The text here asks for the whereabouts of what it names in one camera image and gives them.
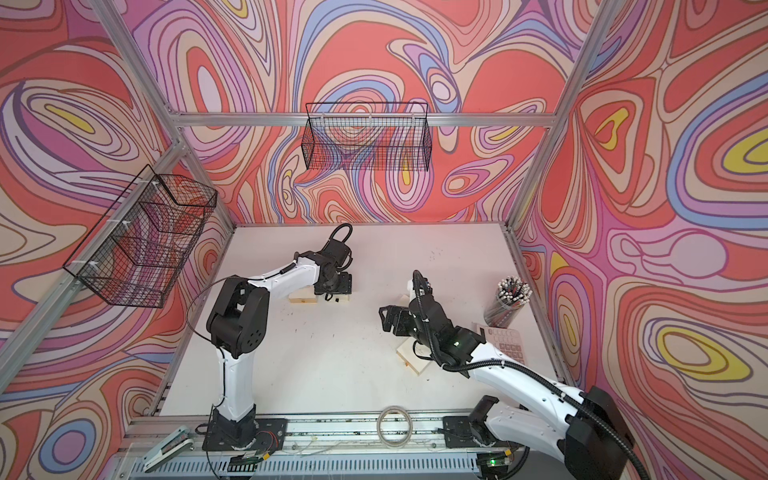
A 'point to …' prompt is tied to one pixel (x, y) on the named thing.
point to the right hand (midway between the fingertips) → (394, 319)
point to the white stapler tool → (178, 443)
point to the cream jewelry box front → (407, 354)
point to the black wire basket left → (135, 251)
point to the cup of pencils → (511, 295)
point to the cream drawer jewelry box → (304, 295)
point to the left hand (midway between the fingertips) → (344, 289)
